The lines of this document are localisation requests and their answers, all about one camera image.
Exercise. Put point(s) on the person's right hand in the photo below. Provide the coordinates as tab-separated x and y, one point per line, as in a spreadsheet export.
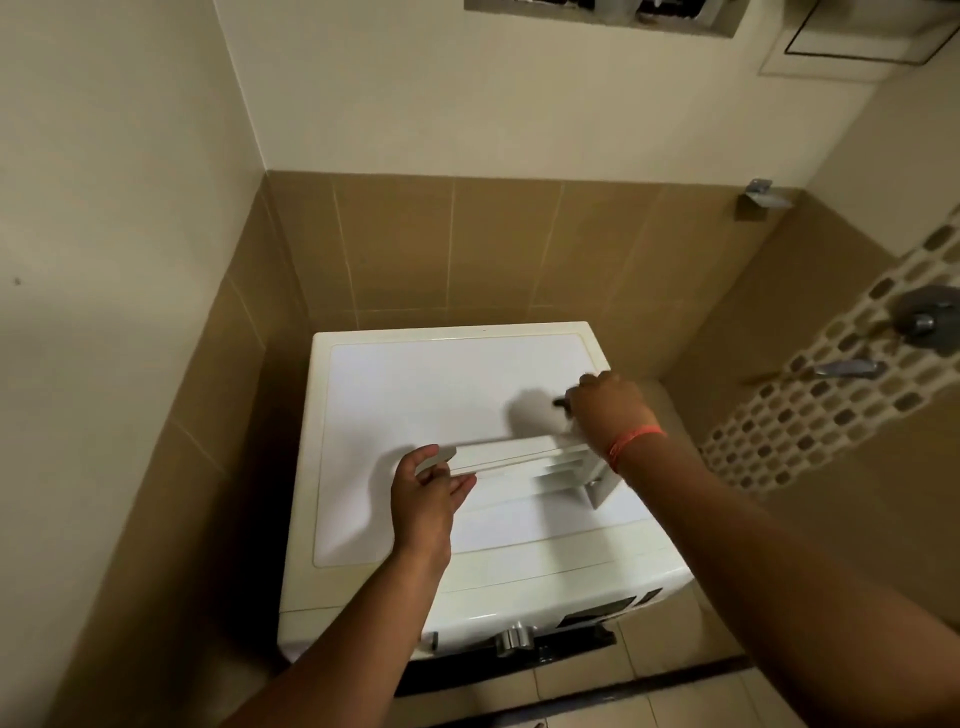
611	412

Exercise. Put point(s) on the person's left hand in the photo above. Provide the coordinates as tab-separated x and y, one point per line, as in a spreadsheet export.
424	510

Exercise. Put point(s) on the blue cloth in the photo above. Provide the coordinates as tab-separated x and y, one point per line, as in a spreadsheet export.
561	403

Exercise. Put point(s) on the white washing machine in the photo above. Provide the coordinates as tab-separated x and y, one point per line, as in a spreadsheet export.
420	390

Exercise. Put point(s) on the person's left forearm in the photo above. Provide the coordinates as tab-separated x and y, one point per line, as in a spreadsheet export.
337	652

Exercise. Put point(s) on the person's right forearm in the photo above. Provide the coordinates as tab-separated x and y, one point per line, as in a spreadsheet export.
795	585

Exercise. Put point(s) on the red thread wristband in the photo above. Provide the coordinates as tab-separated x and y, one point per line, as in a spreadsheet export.
634	442

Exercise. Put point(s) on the chrome shower mixer valve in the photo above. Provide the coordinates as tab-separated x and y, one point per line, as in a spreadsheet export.
930	319

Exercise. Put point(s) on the dark framed louvre window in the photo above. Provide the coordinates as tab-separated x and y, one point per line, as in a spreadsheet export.
600	13

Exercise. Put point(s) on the chrome wall hook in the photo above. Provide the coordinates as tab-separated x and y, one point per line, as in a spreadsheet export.
765	195

